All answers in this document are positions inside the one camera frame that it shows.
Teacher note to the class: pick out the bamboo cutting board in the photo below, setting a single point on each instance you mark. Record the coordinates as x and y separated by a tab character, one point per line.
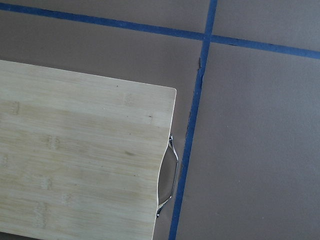
80	154

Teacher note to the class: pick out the metal cutting board handle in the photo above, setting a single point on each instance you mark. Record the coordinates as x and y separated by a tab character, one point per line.
167	176

